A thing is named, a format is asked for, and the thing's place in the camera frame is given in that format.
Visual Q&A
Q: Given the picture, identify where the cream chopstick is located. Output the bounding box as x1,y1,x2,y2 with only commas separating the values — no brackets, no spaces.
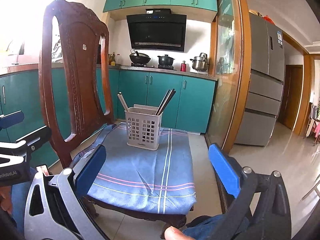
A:
117,92,129,112

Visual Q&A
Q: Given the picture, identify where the black chopstick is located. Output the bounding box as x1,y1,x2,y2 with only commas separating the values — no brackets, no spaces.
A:
158,89,176,115
155,89,171,115

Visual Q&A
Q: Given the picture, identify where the blue jeans leg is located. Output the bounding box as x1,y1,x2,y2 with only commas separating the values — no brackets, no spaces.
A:
182,214,251,240

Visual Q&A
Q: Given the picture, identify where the carved wooden chair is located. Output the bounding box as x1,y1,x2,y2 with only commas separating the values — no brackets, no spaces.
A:
38,0,194,230

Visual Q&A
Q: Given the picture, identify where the blue striped cloth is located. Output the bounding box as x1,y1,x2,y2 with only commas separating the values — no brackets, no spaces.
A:
71,122,196,215

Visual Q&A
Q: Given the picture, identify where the white plastic utensil basket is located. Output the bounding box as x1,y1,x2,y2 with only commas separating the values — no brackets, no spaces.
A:
125,104,162,151

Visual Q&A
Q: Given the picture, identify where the brown wooden room door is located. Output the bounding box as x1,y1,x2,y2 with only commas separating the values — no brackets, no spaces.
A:
278,64,303,129

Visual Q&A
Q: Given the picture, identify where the wooden glass sliding door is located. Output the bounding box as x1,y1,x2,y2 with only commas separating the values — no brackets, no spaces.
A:
206,0,252,153

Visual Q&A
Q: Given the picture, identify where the black wok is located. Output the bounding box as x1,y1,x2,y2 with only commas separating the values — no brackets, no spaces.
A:
129,50,151,65

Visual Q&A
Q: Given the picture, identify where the silver refrigerator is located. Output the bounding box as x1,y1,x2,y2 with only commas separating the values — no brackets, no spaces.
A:
235,13,285,146

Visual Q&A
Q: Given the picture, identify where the black cooking pot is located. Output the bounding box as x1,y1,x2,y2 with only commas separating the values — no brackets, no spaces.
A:
158,54,174,66

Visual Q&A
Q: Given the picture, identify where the steel stock pot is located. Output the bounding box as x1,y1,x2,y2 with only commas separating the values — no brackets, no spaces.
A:
190,53,209,72

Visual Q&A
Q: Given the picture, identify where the red thermos bottle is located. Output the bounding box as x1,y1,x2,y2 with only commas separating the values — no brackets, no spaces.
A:
180,61,187,72

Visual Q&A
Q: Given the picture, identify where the black range hood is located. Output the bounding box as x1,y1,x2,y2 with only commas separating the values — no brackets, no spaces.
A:
126,9,187,52

